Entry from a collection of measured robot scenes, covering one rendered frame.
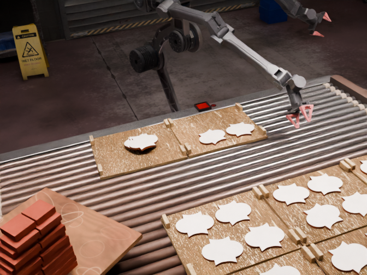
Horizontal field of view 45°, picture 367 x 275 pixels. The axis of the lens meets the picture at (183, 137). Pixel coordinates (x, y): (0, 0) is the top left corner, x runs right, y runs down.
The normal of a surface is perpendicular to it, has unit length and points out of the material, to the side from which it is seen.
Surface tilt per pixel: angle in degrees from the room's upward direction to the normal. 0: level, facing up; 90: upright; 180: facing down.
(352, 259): 0
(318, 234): 0
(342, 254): 0
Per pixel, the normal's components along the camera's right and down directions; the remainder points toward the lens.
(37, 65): 0.25, 0.31
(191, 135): -0.07, -0.84
